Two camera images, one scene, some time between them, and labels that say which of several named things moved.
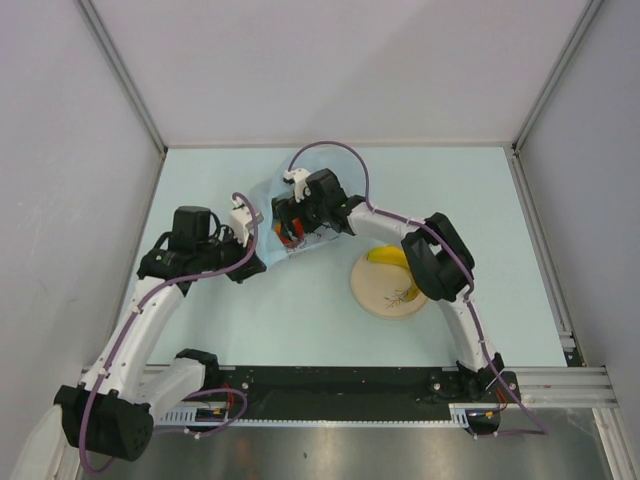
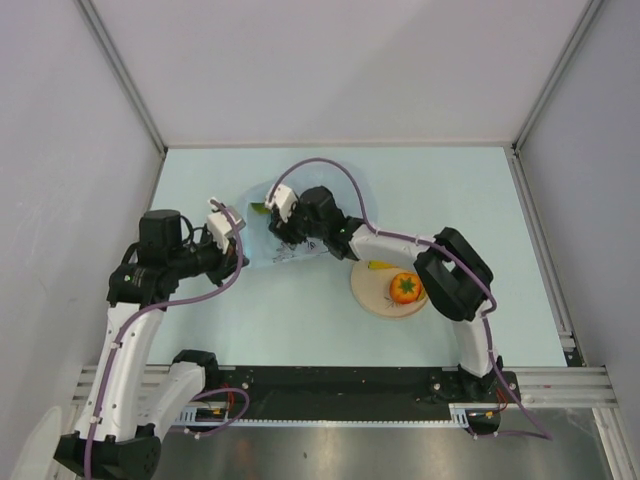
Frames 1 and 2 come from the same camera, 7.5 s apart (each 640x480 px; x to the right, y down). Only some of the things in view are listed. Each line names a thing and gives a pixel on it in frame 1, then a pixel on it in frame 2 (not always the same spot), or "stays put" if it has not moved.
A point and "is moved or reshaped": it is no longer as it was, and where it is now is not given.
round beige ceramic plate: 382,290 stays put
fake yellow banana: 394,255 -> 373,264
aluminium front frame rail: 540,387 stays put
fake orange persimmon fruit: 297,235 is moved or reshaped
